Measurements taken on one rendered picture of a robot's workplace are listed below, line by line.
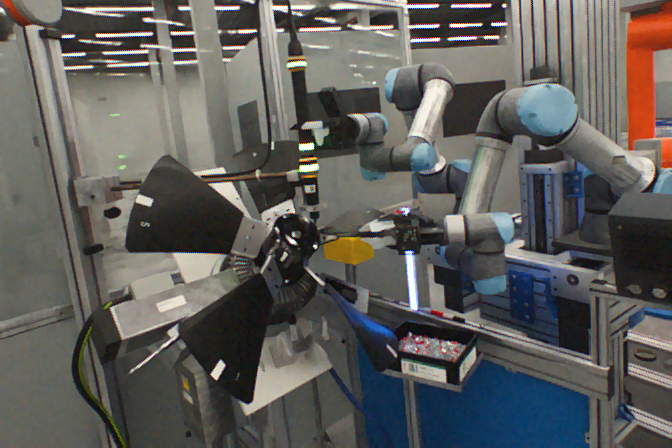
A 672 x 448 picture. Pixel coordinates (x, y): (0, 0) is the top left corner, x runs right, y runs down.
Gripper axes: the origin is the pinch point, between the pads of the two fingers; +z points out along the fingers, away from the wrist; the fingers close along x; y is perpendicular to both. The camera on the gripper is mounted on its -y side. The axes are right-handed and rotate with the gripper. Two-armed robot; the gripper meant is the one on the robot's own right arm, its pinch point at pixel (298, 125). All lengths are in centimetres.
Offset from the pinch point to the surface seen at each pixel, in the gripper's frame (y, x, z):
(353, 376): 94, 25, -42
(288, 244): 26.3, -3.5, 11.6
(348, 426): 146, 58, -73
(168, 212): 16.0, 14.8, 28.7
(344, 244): 41, 19, -37
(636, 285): 38, -66, -21
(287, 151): 6.6, 13.6, -8.9
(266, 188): 15.4, 13.1, 1.0
